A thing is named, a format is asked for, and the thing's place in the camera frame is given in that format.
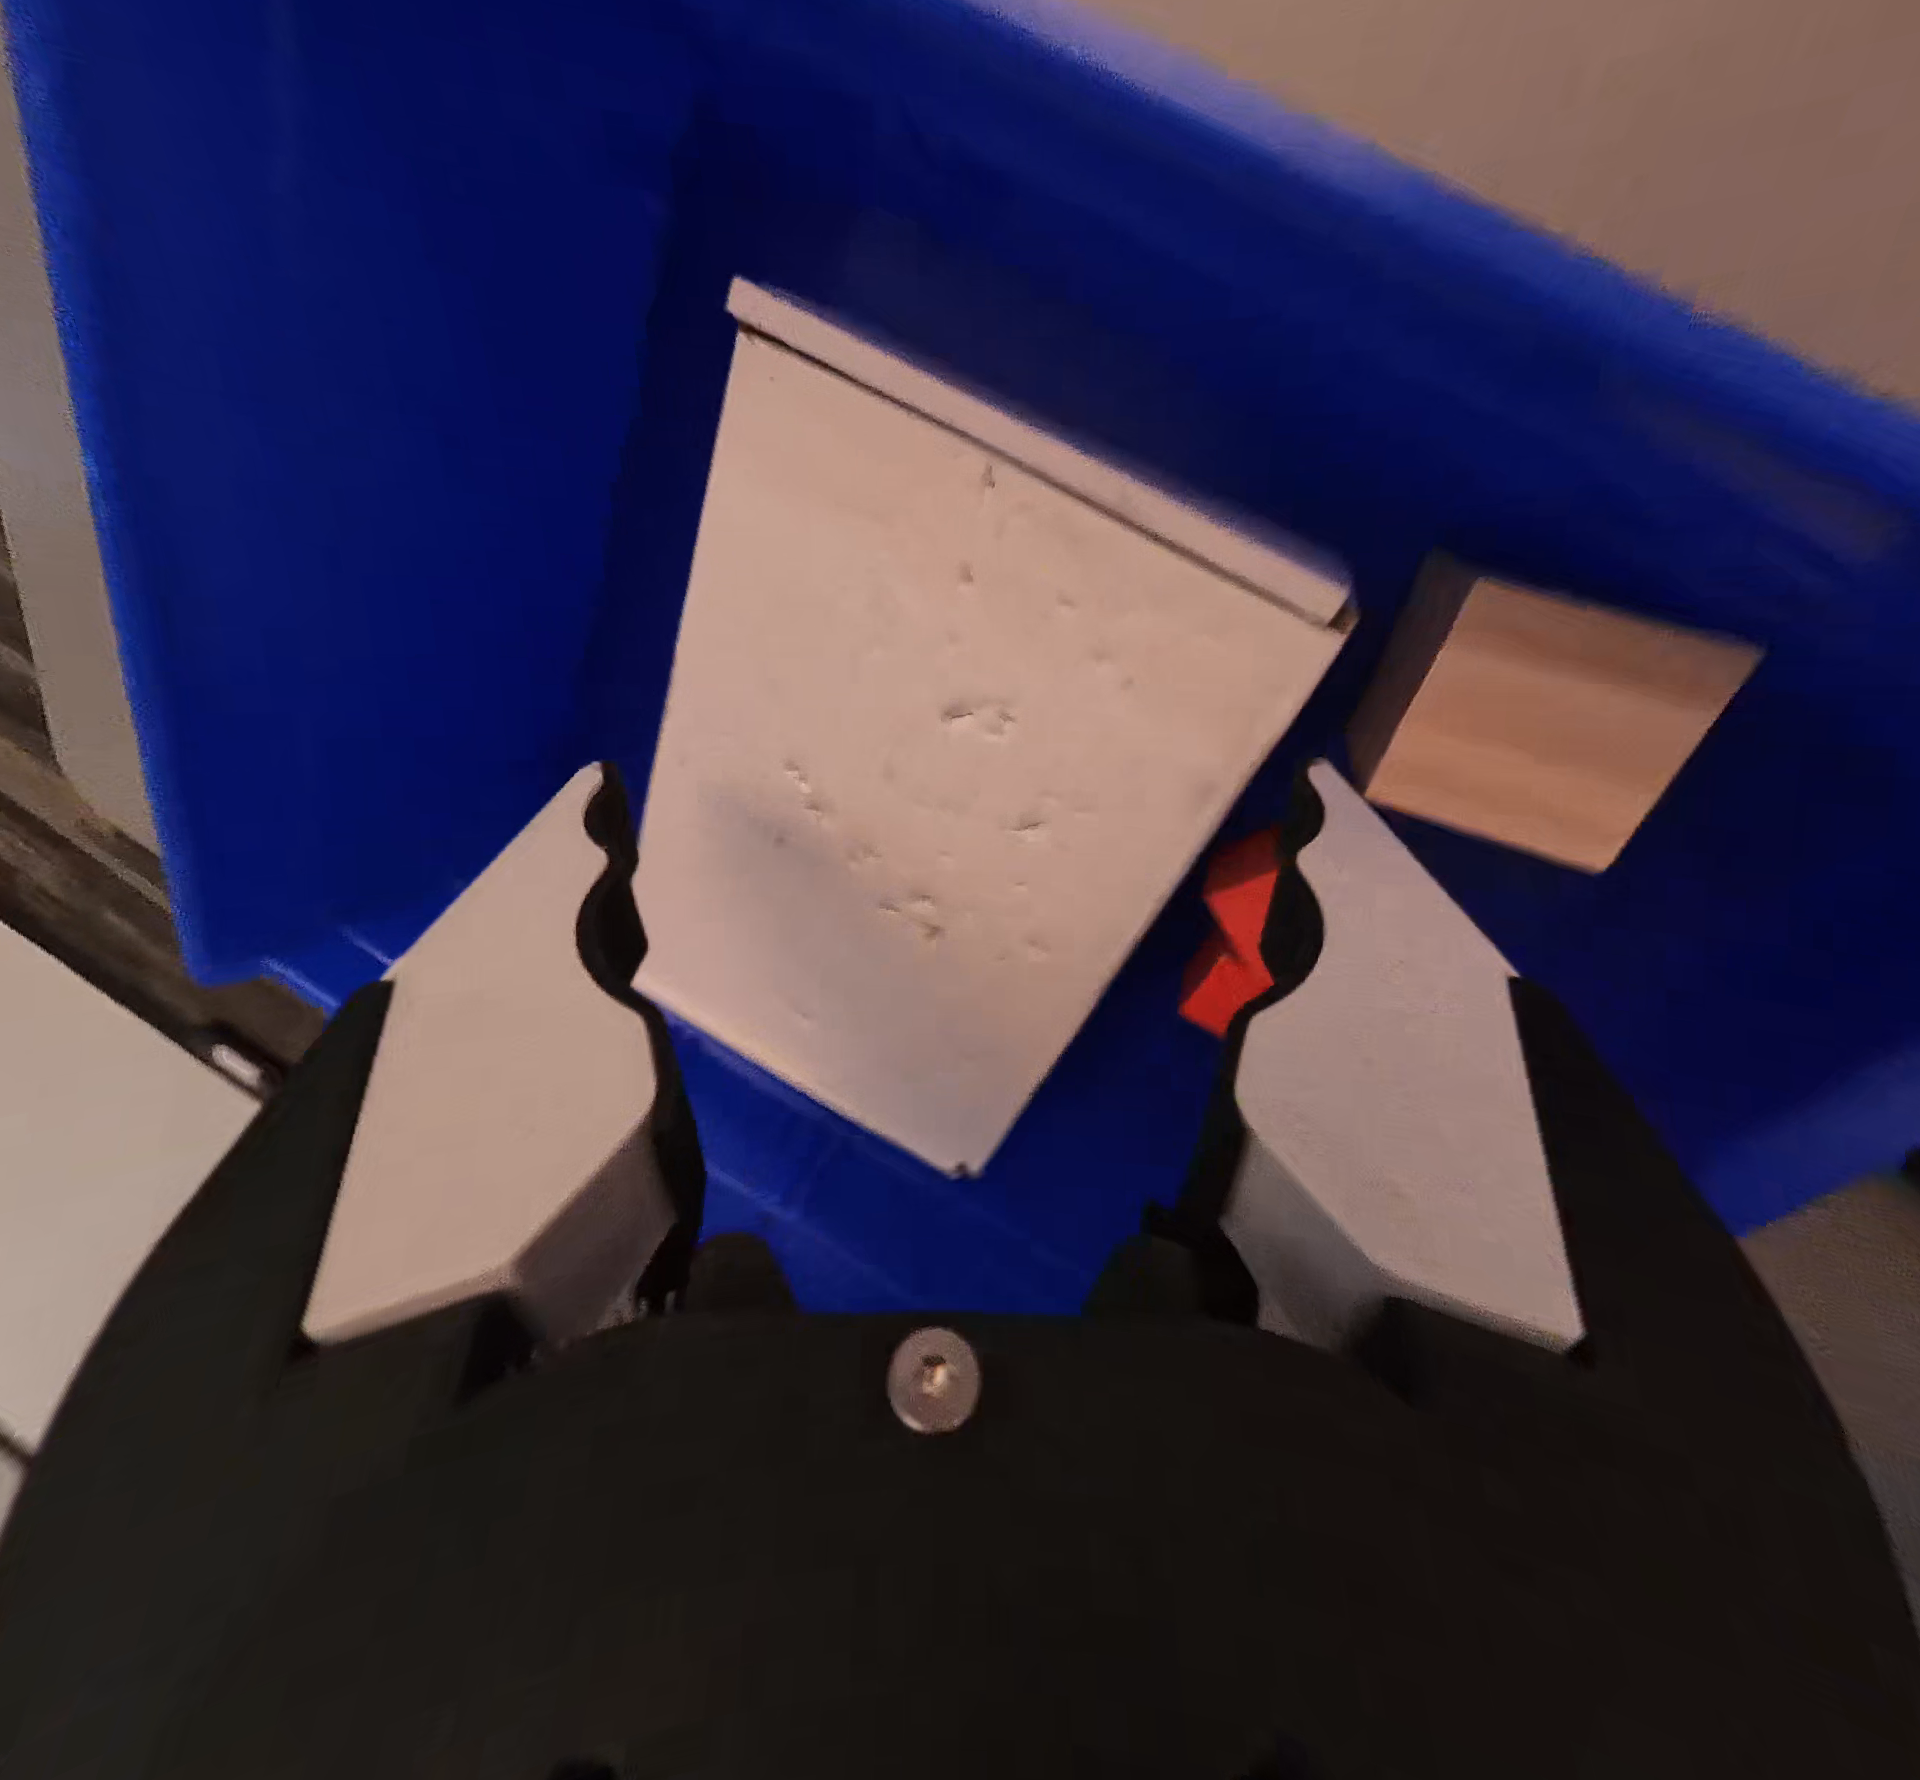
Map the blue plastic bin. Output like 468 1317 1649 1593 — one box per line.
0 0 1920 1318

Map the white cardboard mailer box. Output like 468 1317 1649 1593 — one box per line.
632 279 1357 1179

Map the natural wooden cube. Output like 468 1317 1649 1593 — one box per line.
1344 554 1761 873

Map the red cube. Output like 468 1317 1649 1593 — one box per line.
1178 828 1284 1037

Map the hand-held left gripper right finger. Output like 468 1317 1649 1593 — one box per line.
1178 758 1589 1352

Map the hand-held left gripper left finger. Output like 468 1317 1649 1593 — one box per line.
301 758 708 1346

